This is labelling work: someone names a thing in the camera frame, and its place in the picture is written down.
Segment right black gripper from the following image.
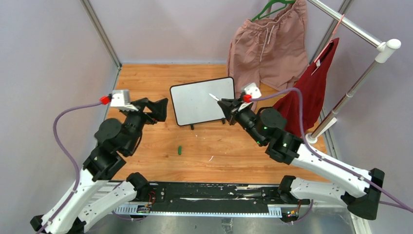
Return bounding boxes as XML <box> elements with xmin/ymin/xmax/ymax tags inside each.
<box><xmin>218</xmin><ymin>98</ymin><xmax>265</xmax><ymax>146</ymax></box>

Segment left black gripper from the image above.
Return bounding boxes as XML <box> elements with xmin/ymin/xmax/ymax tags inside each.
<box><xmin>124</xmin><ymin>97</ymin><xmax>169</xmax><ymax>153</ymax></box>

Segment green whiteboard marker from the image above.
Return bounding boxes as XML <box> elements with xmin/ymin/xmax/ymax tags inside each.
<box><xmin>209</xmin><ymin>93</ymin><xmax>220</xmax><ymax>101</ymax></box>

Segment small black-framed whiteboard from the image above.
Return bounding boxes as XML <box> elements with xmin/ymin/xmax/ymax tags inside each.
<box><xmin>169</xmin><ymin>77</ymin><xmax>235</xmax><ymax>130</ymax></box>

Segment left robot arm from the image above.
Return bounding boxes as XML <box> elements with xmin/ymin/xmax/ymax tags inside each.
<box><xmin>30</xmin><ymin>98</ymin><xmax>169</xmax><ymax>234</ymax></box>

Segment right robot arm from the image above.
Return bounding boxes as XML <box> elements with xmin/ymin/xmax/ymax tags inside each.
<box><xmin>217</xmin><ymin>99</ymin><xmax>385</xmax><ymax>220</ymax></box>

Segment pink shorts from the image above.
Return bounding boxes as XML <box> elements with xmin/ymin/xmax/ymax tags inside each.
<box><xmin>226</xmin><ymin>0</ymin><xmax>309</xmax><ymax>98</ymax></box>

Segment dark red garment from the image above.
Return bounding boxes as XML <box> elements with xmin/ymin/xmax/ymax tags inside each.
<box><xmin>273</xmin><ymin>38</ymin><xmax>339</xmax><ymax>137</ymax></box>

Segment green clothes hanger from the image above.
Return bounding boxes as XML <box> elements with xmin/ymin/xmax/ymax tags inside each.
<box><xmin>251</xmin><ymin>0</ymin><xmax>295</xmax><ymax>21</ymax></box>

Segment pink clothes hanger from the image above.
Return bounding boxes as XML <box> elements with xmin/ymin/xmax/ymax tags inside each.
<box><xmin>311</xmin><ymin>14</ymin><xmax>345</xmax><ymax>75</ymax></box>

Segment metal clothes rack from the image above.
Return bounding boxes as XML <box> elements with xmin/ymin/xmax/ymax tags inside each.
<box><xmin>306</xmin><ymin>0</ymin><xmax>411</xmax><ymax>143</ymax></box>

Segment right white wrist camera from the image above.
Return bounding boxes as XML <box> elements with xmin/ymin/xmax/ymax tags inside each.
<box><xmin>238</xmin><ymin>82</ymin><xmax>262</xmax><ymax>111</ymax></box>

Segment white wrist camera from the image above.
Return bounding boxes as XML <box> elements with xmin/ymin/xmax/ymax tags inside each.
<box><xmin>238</xmin><ymin>82</ymin><xmax>262</xmax><ymax>111</ymax></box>
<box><xmin>99</xmin><ymin>89</ymin><xmax>138</xmax><ymax>111</ymax></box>

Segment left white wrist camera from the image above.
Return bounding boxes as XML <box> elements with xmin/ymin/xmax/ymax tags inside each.
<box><xmin>99</xmin><ymin>89</ymin><xmax>138</xmax><ymax>111</ymax></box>

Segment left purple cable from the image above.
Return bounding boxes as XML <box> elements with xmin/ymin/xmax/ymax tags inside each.
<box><xmin>35</xmin><ymin>96</ymin><xmax>112</xmax><ymax>234</ymax></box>

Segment purple cable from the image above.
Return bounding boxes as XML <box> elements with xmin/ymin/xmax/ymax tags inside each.
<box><xmin>243</xmin><ymin>88</ymin><xmax>413</xmax><ymax>214</ymax></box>
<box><xmin>35</xmin><ymin>96</ymin><xmax>112</xmax><ymax>234</ymax></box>

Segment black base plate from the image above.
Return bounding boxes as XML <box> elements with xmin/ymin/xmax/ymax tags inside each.
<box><xmin>117</xmin><ymin>180</ymin><xmax>310</xmax><ymax>215</ymax></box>

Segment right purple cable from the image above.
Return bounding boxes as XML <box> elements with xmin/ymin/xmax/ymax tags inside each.
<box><xmin>243</xmin><ymin>88</ymin><xmax>413</xmax><ymax>214</ymax></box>

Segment aluminium rail frame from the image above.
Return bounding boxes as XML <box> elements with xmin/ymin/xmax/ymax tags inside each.
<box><xmin>69</xmin><ymin>180</ymin><xmax>372</xmax><ymax>234</ymax></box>

